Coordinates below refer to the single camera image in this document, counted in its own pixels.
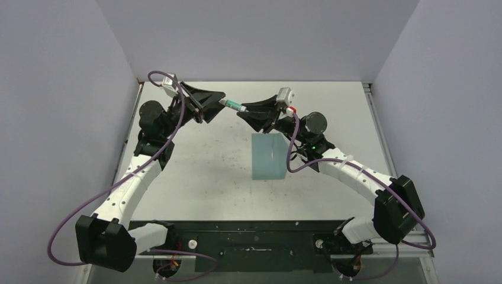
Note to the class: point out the green glue stick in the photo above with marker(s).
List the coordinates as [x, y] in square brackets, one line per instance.
[233, 105]

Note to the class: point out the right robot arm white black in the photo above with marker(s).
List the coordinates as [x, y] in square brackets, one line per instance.
[397, 207]

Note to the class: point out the teal envelope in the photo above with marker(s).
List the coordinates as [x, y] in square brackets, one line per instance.
[269, 153]

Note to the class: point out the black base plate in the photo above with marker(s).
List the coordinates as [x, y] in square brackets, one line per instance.
[266, 246]

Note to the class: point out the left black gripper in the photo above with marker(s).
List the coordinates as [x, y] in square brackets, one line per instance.
[207, 102]

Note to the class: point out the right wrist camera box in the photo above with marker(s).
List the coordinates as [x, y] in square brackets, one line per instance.
[285, 97]

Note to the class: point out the right side aluminium rail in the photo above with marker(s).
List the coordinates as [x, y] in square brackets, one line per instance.
[380, 143]

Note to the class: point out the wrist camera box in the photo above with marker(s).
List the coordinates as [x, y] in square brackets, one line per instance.
[285, 97]
[170, 85]

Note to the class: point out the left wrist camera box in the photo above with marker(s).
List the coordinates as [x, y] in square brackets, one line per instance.
[170, 85]

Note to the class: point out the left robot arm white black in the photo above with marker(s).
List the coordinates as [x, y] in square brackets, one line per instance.
[105, 238]

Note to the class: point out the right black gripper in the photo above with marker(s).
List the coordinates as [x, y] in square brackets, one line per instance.
[261, 115]

